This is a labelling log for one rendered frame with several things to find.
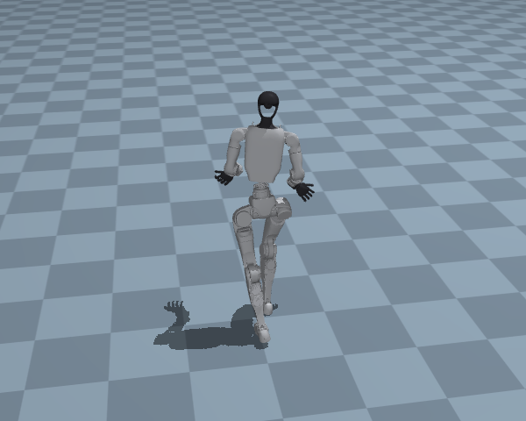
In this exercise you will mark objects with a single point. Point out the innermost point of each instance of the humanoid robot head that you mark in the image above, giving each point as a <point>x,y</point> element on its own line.
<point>268,99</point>

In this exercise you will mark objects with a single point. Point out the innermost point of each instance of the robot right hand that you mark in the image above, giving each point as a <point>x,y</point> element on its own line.
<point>302,190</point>

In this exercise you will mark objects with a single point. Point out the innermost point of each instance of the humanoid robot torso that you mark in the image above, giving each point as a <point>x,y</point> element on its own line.
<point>263,155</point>

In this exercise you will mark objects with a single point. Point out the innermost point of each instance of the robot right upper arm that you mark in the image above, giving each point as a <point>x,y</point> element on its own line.
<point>295,154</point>

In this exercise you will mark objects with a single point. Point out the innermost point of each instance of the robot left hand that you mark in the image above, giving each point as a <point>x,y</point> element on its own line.
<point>226,178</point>

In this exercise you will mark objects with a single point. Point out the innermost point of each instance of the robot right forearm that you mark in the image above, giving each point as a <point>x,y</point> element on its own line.
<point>293,183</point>

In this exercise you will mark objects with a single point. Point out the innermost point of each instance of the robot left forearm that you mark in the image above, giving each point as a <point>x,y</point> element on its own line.
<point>240,170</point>

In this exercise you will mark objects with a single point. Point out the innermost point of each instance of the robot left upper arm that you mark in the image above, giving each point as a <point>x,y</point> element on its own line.
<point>231,167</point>

